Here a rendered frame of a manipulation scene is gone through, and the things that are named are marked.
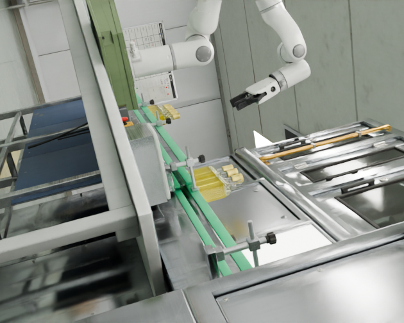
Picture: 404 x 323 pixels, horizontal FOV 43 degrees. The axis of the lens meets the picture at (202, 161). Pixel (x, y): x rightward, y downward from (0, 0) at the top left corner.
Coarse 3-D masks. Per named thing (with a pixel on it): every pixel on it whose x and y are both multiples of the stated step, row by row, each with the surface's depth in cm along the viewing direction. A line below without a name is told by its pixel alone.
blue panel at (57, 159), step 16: (48, 112) 305; (64, 112) 297; (80, 112) 290; (32, 128) 273; (48, 128) 267; (64, 128) 261; (32, 144) 242; (48, 144) 237; (64, 144) 232; (80, 144) 228; (32, 160) 218; (48, 160) 213; (64, 160) 210; (80, 160) 206; (96, 160) 202; (32, 176) 197; (48, 176) 194; (64, 176) 191; (48, 192) 178
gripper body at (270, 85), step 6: (270, 78) 182; (258, 84) 182; (264, 84) 180; (270, 84) 178; (276, 84) 179; (246, 90) 184; (252, 90) 180; (258, 90) 178; (264, 90) 178; (270, 90) 178; (276, 90) 179; (264, 96) 178; (270, 96) 179; (258, 102) 179
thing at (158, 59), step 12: (132, 48) 177; (156, 48) 181; (168, 48) 181; (132, 60) 178; (144, 60) 179; (156, 60) 180; (168, 60) 180; (132, 72) 178; (144, 72) 181; (156, 72) 183
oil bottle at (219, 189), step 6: (222, 180) 188; (198, 186) 187; (204, 186) 186; (210, 186) 184; (216, 186) 184; (222, 186) 185; (228, 186) 186; (204, 192) 184; (210, 192) 184; (216, 192) 185; (222, 192) 186; (228, 192) 186; (204, 198) 184; (210, 198) 185; (216, 198) 186; (222, 198) 187
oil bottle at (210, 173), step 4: (200, 172) 199; (204, 172) 198; (208, 172) 197; (212, 172) 197; (216, 172) 196; (220, 172) 199; (196, 176) 196; (200, 176) 195; (204, 176) 195; (208, 176) 195; (196, 180) 194
